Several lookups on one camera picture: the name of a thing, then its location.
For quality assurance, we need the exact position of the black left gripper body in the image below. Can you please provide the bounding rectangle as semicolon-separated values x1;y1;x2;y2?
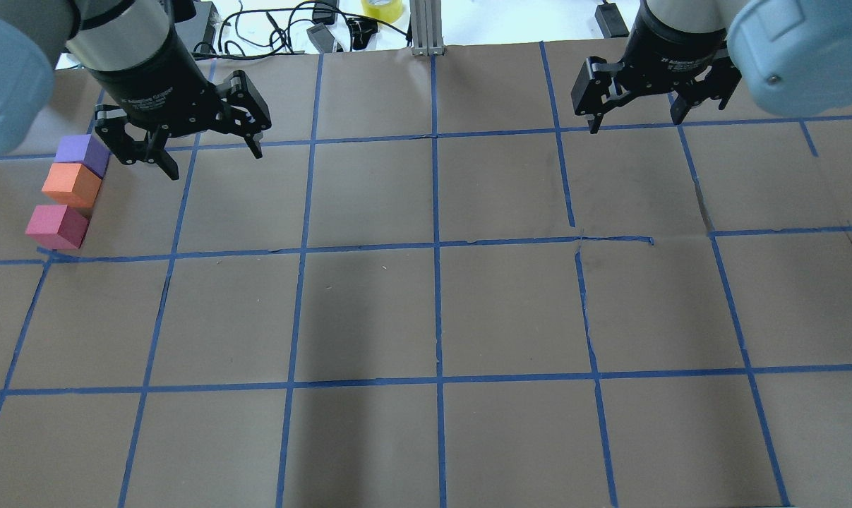
83;28;222;142

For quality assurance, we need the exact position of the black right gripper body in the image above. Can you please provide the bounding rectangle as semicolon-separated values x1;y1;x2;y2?
618;7;728;95

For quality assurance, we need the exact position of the orange foam cube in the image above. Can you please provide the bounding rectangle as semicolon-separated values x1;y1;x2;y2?
41;163;103;209

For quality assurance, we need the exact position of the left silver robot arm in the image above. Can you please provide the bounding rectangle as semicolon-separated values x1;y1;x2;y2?
0;1;272;181

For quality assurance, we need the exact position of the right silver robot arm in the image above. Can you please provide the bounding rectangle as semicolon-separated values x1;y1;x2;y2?
570;1;852;133

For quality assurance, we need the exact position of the purple foam cube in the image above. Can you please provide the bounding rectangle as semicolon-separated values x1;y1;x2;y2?
54;134;112;180

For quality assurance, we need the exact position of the black remote device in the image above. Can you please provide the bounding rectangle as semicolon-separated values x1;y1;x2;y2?
594;1;630;39

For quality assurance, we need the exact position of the black power adapter brick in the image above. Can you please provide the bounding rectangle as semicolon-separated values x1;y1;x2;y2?
175;2;218;54

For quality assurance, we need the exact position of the pink foam cube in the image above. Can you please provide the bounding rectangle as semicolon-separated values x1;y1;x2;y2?
25;205;90;250

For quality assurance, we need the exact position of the yellow tape roll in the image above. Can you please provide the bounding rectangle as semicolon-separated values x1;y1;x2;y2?
360;0;405;23

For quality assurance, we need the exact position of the aluminium frame post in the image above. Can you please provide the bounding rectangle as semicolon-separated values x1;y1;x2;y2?
409;0;445;56

